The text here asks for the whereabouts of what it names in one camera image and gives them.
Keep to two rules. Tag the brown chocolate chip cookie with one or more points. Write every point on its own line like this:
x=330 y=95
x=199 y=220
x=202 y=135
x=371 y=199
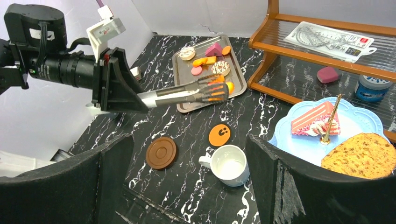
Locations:
x=365 y=155

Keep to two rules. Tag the maroon heart-shaped object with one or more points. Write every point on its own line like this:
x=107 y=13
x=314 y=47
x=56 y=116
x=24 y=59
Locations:
x=327 y=75

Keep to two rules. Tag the orange yellow pastry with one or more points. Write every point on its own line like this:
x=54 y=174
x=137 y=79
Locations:
x=219 y=89

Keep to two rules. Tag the blue lidded jar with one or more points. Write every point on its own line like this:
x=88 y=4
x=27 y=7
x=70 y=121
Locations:
x=371 y=89

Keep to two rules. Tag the pink layered cake slice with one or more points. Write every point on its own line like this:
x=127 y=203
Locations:
x=314 y=122

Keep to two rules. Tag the steel food tongs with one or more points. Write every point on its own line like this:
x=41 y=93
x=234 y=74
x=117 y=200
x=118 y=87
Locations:
x=193 y=92

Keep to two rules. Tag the white iced round pastry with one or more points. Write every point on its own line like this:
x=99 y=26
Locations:
x=187 y=53

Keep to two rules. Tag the magenta cake wedge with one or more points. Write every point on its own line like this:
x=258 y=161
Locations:
x=214 y=50

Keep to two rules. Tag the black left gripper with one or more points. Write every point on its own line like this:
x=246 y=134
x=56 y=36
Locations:
x=37 y=47

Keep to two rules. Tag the brown wooden round coaster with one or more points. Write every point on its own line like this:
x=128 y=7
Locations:
x=161 y=153

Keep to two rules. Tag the white ceramic mug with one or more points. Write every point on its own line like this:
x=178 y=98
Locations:
x=229 y=164

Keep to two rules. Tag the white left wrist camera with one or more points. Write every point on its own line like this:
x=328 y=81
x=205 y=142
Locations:
x=106 y=29

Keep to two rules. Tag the wooden two-tier shelf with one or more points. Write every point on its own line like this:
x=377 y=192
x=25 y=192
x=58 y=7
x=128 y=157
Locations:
x=268 y=39

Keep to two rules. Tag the packaged ruler protractor set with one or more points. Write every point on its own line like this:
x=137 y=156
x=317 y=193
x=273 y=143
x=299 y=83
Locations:
x=332 y=42

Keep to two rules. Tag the pink round macaron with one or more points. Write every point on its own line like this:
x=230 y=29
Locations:
x=196 y=70

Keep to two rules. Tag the white chocolate drizzled donut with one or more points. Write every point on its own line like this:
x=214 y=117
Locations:
x=221 y=67

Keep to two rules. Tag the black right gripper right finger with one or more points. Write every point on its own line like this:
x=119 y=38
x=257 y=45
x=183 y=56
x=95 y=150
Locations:
x=289 y=190

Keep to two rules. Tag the blue three-tier cake stand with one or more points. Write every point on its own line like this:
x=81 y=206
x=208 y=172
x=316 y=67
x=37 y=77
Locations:
x=345 y=122

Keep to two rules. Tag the orange black round coaster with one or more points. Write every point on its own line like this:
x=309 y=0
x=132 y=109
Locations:
x=219 y=135

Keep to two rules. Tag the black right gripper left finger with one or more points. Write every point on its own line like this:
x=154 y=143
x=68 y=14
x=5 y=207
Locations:
x=83 y=189

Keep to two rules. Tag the small orange round cookie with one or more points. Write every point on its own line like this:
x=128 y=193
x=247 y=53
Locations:
x=226 y=50

